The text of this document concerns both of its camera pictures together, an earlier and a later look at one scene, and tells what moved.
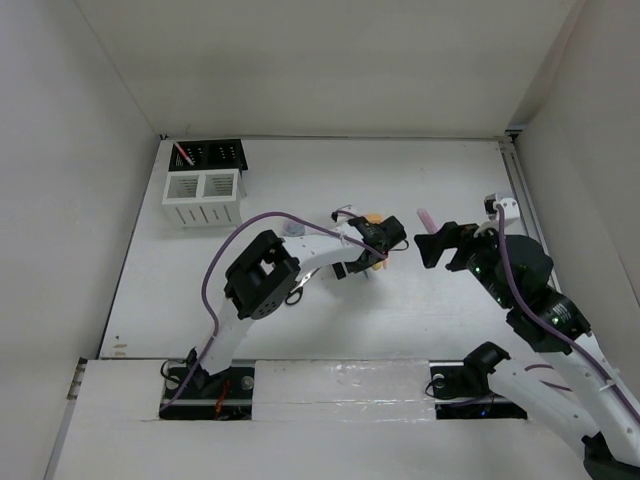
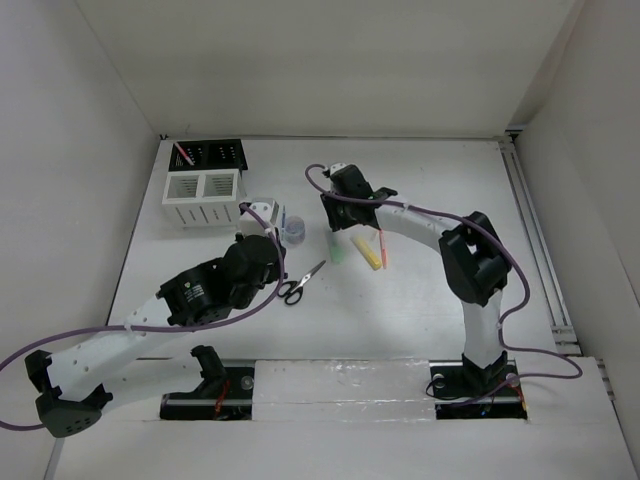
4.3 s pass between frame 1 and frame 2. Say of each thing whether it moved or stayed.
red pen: stayed
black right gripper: moved
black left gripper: moved
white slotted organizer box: stayed
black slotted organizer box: stayed
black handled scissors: stayed
